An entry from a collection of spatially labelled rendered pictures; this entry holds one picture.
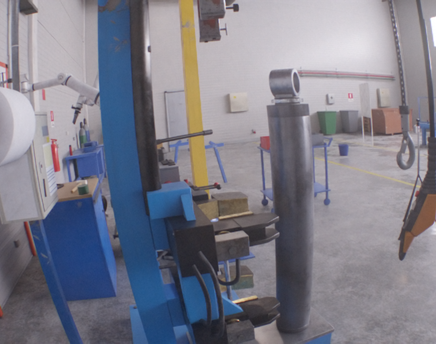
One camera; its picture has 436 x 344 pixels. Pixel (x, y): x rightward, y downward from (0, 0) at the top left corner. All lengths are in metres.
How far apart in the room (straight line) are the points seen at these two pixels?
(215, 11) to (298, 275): 1.37
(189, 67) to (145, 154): 2.86
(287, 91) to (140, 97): 0.70
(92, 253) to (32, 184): 1.69
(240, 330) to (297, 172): 0.80
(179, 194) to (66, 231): 1.63
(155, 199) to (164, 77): 11.13
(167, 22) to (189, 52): 8.68
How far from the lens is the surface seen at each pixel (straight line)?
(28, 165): 1.24
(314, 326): 2.15
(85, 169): 8.45
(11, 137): 0.98
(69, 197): 2.73
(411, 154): 1.14
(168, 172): 1.87
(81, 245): 2.84
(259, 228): 1.49
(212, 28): 1.78
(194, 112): 4.12
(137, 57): 1.38
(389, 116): 13.69
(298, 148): 1.64
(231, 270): 2.09
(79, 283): 3.01
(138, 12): 1.42
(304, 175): 1.67
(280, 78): 1.66
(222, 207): 1.85
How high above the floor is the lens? 1.49
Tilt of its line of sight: 11 degrees down
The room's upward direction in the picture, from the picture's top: 5 degrees counter-clockwise
